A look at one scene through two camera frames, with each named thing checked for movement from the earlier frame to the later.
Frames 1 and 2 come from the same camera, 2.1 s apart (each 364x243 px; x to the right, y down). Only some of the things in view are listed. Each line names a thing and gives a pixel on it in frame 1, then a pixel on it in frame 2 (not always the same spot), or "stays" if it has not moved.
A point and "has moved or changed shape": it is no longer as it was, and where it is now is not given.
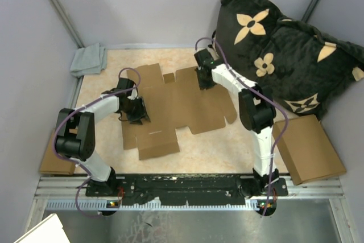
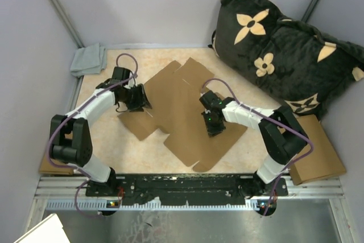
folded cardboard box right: x=306 y=149 stays
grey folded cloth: x=90 y=60 stays
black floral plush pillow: x=307 y=68 stays
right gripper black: x=202 y=85 -> x=211 y=131
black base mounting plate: x=148 y=189 stays
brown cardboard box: x=172 y=104 has moved or changed shape
